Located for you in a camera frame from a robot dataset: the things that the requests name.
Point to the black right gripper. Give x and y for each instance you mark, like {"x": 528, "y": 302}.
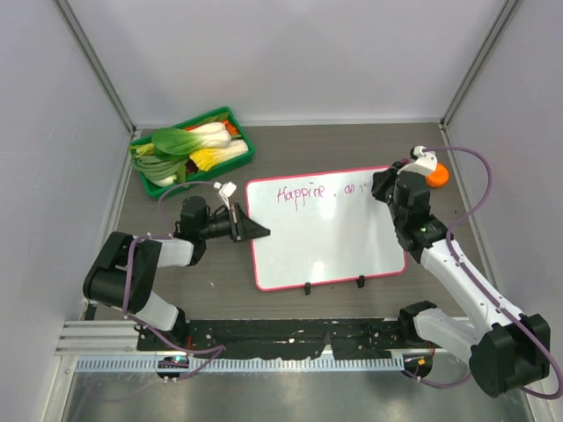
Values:
{"x": 383, "y": 179}

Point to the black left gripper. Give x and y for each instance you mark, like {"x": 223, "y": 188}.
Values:
{"x": 249, "y": 229}

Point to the pink framed whiteboard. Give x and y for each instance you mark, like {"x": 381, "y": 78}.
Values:
{"x": 324, "y": 228}

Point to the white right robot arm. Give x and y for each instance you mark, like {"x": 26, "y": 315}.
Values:
{"x": 503, "y": 348}

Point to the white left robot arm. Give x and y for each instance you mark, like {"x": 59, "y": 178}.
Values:
{"x": 122, "y": 275}

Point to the orange tangerine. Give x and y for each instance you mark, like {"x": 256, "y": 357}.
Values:
{"x": 439, "y": 177}

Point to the yellow white napa cabbage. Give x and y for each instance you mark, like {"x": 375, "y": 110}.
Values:
{"x": 207, "y": 159}

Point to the green scallion bunch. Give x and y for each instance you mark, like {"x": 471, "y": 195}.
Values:
{"x": 160, "y": 172}

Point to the green bok choy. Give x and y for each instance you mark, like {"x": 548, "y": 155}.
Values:
{"x": 174, "y": 141}

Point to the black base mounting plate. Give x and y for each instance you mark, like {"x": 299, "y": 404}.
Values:
{"x": 296, "y": 339}

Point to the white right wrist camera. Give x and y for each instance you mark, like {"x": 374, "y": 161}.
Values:
{"x": 422, "y": 161}

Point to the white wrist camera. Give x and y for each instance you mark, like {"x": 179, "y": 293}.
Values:
{"x": 224, "y": 191}
{"x": 422, "y": 161}

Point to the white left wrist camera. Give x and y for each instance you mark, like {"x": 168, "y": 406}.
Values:
{"x": 224, "y": 191}

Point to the metal wire whiteboard stand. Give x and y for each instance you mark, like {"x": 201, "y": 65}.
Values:
{"x": 359, "y": 281}

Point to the white slotted cable duct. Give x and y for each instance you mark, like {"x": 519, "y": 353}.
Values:
{"x": 325, "y": 363}

